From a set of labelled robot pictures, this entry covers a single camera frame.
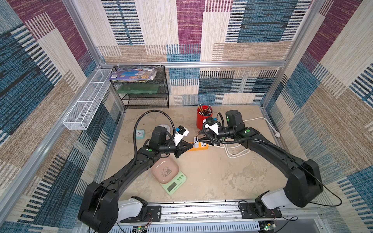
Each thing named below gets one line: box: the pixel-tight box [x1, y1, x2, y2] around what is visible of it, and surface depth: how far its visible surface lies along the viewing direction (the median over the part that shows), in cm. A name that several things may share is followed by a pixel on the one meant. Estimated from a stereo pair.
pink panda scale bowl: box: [150, 153, 180, 184], surface depth 85 cm
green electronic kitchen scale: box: [159, 170, 187, 196], surface depth 83 cm
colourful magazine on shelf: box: [107, 67, 157, 83], surface depth 83 cm
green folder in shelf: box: [116, 83, 159, 95], surface depth 97 cm
